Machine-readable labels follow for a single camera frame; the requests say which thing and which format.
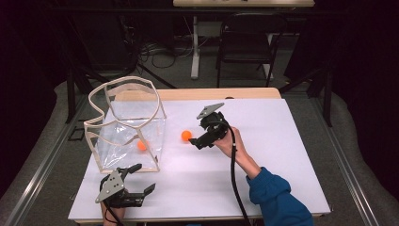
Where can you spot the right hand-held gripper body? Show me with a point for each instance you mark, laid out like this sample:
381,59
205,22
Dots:
216,125

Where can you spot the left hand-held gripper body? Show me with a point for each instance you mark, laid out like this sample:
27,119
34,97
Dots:
109,187

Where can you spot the plain orange ball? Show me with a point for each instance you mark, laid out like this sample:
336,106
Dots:
186,135

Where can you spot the orange ball with dark mark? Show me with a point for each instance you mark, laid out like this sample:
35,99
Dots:
141,145

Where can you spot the clear bag with beige trim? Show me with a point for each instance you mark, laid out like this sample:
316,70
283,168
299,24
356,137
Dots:
125,125

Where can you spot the person's right hand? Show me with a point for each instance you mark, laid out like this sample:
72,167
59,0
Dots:
230,146

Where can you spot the person's left hand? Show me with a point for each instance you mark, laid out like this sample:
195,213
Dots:
114,215

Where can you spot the white board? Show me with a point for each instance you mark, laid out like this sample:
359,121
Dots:
204,188

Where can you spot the white-legged desk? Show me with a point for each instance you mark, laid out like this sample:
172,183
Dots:
195,62

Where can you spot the black tripod leg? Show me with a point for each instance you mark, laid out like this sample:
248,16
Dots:
156,77

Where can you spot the black chair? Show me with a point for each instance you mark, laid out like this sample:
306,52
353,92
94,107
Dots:
244,44

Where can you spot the black metal stand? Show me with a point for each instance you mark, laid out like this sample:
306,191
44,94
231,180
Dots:
71,94
327,100

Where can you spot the small black floor frame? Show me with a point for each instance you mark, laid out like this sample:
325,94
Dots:
76,134

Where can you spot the grey metal floor rail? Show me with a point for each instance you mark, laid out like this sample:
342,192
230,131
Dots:
348,169
40,169

